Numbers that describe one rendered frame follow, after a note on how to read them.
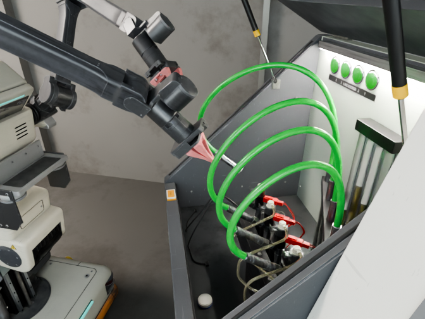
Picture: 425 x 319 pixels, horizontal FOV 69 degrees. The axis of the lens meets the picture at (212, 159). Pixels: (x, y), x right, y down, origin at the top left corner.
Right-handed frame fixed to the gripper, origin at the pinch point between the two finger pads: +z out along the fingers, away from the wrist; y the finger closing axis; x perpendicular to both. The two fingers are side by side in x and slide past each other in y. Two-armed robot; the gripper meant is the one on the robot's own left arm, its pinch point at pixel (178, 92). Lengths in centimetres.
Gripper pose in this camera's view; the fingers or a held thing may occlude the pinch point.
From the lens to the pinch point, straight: 92.9
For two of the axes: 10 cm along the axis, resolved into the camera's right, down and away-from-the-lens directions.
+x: -7.2, 5.3, 4.5
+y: 3.9, -2.3, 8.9
